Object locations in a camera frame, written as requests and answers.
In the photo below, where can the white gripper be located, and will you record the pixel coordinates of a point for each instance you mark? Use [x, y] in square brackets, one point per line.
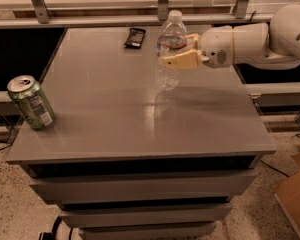
[216, 47]

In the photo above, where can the metal railing frame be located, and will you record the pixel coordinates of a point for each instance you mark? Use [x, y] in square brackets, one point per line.
[17, 14]

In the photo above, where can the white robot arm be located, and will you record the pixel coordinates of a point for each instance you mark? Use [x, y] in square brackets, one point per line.
[270, 46]

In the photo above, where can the green soda can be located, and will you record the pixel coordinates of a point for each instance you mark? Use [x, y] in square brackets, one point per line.
[29, 98]

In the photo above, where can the brown cardboard box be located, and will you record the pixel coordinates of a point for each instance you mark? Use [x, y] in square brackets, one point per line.
[287, 193]

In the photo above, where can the black rxbar chocolate wrapper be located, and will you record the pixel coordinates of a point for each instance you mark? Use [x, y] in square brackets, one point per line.
[135, 38]

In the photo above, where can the grey drawer cabinet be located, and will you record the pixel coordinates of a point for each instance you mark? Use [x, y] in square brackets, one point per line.
[127, 159]

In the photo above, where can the clear plastic water bottle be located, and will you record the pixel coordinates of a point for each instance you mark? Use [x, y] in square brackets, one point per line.
[171, 38]

